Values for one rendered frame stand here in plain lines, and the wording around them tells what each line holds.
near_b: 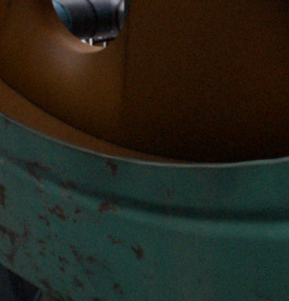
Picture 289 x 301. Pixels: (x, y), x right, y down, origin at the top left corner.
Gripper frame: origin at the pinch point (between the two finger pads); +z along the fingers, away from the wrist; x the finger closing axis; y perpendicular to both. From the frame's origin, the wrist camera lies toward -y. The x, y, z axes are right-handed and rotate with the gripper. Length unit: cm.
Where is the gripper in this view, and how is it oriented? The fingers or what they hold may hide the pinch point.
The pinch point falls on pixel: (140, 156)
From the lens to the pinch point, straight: 79.0
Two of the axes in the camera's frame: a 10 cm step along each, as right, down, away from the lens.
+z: 0.0, 8.9, 4.6
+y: 9.1, 2.0, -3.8
